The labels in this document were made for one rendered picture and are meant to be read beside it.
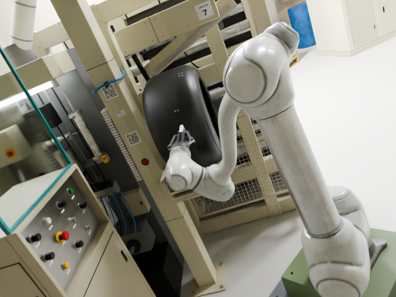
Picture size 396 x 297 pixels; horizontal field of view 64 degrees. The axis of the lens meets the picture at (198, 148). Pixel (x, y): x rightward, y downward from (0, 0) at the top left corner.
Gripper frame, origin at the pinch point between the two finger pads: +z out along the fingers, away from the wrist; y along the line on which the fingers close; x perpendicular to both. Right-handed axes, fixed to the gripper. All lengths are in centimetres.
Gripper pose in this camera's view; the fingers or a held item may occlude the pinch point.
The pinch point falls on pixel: (182, 130)
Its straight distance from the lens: 152.3
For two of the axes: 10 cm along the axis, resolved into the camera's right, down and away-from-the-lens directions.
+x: 3.7, 7.9, 4.9
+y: -9.3, 3.2, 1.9
